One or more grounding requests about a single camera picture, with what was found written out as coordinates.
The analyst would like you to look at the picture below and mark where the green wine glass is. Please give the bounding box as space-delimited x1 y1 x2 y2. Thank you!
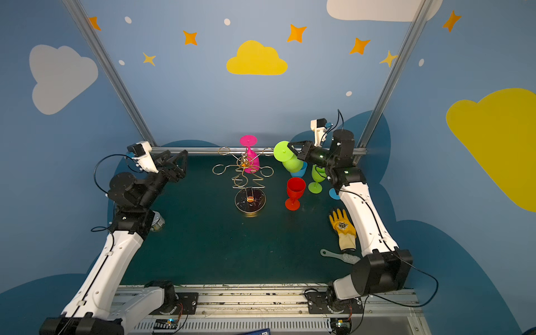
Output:
274 141 304 173
308 165 327 194

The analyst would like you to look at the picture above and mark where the aluminium frame post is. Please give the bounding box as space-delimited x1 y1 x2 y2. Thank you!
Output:
355 0 434 164
62 0 163 154

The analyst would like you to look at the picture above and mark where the green wine glass back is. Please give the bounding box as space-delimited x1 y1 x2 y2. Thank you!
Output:
274 141 304 173

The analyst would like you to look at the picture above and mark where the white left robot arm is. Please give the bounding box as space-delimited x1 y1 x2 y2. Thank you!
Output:
39 145 188 334

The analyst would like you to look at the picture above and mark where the blue wine glass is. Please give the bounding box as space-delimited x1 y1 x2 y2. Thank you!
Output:
329 188 340 200
290 162 308 178

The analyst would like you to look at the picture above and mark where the aluminium frame right post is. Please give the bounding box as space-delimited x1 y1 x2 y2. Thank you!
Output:
355 0 434 164

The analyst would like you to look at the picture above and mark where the red wine glass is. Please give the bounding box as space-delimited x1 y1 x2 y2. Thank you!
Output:
285 177 307 211

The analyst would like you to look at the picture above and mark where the gold wire glass rack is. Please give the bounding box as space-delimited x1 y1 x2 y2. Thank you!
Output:
212 152 274 217

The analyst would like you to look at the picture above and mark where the aluminium frame back rail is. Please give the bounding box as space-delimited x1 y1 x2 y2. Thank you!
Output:
152 147 367 156

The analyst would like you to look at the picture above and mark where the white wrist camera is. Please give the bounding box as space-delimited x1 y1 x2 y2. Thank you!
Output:
310 118 332 147
127 141 159 173

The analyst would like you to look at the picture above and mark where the yellow black work glove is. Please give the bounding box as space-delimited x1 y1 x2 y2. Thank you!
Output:
329 208 357 252

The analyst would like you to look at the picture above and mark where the grey cleaning brush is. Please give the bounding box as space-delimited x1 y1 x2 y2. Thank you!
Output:
320 249 361 265

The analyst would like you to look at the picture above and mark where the pink wine glass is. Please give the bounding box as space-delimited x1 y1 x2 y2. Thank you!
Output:
240 135 260 174

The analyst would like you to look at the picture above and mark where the small tin can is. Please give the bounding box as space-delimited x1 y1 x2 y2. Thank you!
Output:
151 211 166 232

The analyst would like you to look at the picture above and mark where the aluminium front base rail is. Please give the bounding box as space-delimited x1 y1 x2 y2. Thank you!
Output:
130 283 431 334

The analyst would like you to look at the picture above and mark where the aluminium frame left post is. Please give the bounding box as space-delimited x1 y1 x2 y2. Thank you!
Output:
62 0 163 154

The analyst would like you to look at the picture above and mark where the green wine glass front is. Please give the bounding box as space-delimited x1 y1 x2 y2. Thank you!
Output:
308 165 327 194

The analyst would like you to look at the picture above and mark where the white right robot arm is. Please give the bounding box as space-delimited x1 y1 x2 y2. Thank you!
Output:
287 129 413 300

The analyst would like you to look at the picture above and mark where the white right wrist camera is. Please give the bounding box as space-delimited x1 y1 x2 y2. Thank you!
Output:
310 118 332 147

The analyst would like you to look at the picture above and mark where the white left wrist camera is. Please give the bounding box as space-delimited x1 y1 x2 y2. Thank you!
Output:
127 141 159 173

